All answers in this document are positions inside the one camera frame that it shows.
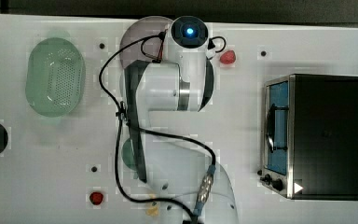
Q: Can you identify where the grey oval plate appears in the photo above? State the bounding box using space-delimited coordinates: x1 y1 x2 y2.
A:
119 16 172 68

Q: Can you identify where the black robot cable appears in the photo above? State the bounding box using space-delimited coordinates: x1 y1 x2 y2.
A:
98 30 227 224

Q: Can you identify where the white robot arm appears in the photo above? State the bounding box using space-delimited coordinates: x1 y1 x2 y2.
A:
123 16 239 224

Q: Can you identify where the red plush strawberry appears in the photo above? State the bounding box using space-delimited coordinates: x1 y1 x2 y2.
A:
219 50 236 64

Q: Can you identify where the green metal mug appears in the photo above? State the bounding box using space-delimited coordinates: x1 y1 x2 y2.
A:
121 139 136 171

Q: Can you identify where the small red tomato toy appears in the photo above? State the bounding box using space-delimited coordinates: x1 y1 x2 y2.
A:
89 191 104 205

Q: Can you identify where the black toaster oven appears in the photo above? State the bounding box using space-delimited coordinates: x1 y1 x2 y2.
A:
257 74 358 201

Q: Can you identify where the green plastic colander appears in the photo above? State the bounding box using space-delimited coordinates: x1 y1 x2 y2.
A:
25 37 86 118

